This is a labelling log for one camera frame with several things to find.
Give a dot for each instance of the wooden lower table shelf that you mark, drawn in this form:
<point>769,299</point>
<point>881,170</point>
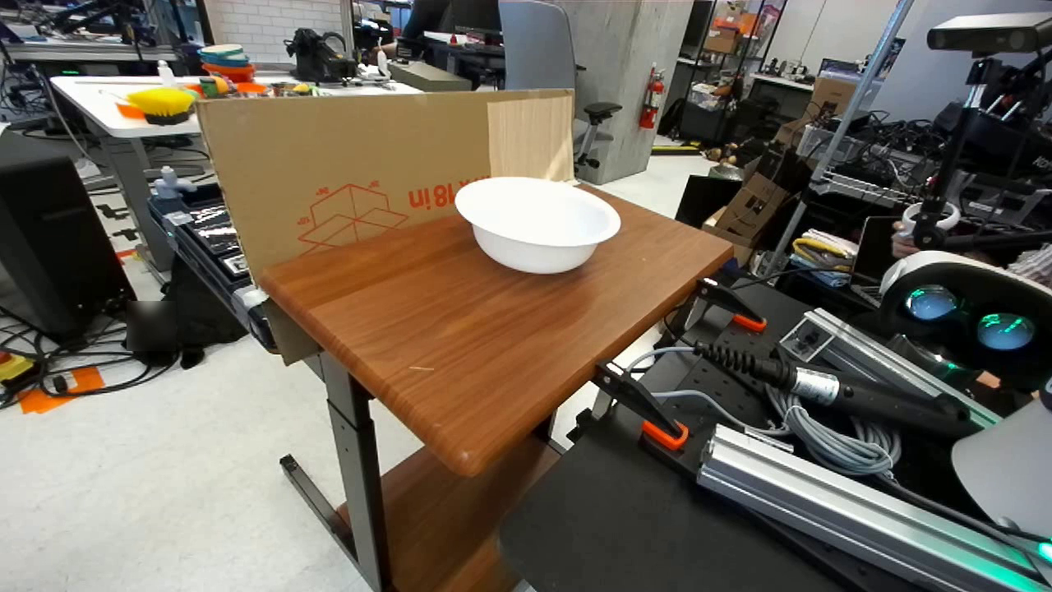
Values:
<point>449,526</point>

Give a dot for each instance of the large brown cardboard sheet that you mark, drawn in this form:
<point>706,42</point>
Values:
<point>331,152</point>

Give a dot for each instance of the black computer case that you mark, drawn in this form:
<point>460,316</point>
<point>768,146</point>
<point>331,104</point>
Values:
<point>52,240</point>

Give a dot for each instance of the black base mat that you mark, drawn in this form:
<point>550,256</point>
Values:
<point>611,526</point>

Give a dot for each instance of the small printed cardboard box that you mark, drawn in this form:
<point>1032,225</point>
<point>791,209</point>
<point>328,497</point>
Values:
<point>751,209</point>

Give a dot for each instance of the black labelled rack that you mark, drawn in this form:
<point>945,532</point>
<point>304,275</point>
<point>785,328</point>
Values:
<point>219,248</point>

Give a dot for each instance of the yellow white cloth stack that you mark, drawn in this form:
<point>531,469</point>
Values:
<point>823,255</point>

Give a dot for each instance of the black machine on table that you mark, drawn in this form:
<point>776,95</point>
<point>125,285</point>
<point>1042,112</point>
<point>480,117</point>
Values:
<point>321,52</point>

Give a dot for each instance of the black clamp orange tip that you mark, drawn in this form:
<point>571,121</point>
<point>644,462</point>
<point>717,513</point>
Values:
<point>644,415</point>
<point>732,312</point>

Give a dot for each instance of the white background table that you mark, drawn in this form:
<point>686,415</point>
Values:
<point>104,108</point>

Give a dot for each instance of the black bag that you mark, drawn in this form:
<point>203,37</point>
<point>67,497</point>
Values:
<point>185,316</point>

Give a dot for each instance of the thin aluminium profile rail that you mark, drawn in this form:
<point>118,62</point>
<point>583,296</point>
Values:
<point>876,365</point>

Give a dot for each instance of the grey metal table leg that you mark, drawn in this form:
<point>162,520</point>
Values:
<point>356,462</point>

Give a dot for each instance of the thick aluminium profile rail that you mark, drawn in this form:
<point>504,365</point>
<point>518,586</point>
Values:
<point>832,497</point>

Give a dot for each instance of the orange floor tape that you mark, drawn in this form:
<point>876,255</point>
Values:
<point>52,395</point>

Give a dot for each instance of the slanted aluminium pole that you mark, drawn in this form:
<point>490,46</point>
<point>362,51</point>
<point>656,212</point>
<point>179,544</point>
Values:
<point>867,86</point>

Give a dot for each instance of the black tripod stand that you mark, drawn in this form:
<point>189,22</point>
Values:
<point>964,132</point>

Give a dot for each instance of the white plastic basin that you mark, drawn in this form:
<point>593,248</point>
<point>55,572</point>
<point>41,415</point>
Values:
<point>537,216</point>

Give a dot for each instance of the black office chair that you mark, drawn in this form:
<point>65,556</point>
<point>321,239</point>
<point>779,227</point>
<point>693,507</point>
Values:
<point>596,126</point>

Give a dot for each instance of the black camera on tripod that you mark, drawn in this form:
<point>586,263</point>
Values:
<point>991,31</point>

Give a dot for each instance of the yellow round item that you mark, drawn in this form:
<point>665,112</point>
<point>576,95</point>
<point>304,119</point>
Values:
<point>162,104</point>

